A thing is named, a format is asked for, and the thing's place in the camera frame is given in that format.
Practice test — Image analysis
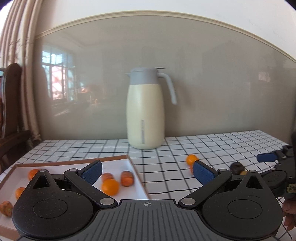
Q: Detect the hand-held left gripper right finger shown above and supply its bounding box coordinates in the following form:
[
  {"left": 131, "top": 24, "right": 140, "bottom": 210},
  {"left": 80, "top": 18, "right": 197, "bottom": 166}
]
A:
[{"left": 178, "top": 160, "right": 270, "bottom": 208}]

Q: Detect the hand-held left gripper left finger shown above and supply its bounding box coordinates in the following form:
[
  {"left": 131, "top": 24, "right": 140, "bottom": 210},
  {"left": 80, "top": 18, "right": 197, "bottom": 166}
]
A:
[{"left": 27, "top": 160, "right": 118, "bottom": 208}]

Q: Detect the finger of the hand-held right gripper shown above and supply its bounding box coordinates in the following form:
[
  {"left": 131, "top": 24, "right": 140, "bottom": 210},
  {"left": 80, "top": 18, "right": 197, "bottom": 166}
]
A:
[
  {"left": 259, "top": 161, "right": 283, "bottom": 176},
  {"left": 256, "top": 145, "right": 296, "bottom": 163}
]

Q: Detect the orange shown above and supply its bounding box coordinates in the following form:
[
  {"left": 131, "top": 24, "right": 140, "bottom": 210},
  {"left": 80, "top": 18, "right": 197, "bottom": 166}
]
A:
[
  {"left": 15, "top": 187, "right": 26, "bottom": 200},
  {"left": 101, "top": 179, "right": 120, "bottom": 195},
  {"left": 186, "top": 154, "right": 199, "bottom": 166},
  {"left": 28, "top": 169, "right": 41, "bottom": 180}
]

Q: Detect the shallow brown cardboard box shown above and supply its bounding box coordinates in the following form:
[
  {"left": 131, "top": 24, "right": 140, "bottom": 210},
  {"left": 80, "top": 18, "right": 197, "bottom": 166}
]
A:
[{"left": 0, "top": 155, "right": 150, "bottom": 240}]

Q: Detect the dark mangosteen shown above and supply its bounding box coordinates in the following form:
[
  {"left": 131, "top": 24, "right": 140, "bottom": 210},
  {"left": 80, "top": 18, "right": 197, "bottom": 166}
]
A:
[{"left": 230, "top": 162, "right": 245, "bottom": 176}]

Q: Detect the large carrot piece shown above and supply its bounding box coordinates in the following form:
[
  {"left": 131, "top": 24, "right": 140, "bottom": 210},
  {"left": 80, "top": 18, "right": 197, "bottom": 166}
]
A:
[{"left": 121, "top": 171, "right": 134, "bottom": 187}]

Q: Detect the brownish fruit tray edge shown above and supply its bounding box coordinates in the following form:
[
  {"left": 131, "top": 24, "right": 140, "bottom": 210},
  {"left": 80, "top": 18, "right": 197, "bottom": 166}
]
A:
[{"left": 0, "top": 201, "right": 13, "bottom": 217}]

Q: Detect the person's right hand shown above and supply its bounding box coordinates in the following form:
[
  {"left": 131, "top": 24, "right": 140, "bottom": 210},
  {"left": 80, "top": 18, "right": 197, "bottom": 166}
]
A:
[{"left": 282, "top": 199, "right": 296, "bottom": 232}]

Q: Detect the white black-grid tablecloth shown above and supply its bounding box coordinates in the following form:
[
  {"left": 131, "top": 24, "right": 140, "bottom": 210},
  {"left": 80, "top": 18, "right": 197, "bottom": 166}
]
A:
[{"left": 0, "top": 130, "right": 296, "bottom": 241}]

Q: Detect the cream thermos jug grey lid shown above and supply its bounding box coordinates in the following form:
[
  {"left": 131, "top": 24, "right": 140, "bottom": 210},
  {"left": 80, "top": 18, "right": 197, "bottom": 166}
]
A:
[{"left": 125, "top": 67, "right": 178, "bottom": 150}]

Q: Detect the wooden chair orange cushion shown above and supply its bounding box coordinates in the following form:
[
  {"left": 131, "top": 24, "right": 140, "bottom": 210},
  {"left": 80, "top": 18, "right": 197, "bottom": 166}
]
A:
[{"left": 0, "top": 62, "right": 31, "bottom": 168}]

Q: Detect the beige curtain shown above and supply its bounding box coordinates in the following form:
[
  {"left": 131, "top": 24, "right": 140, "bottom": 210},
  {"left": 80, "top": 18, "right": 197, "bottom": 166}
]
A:
[{"left": 0, "top": 0, "right": 42, "bottom": 143}]

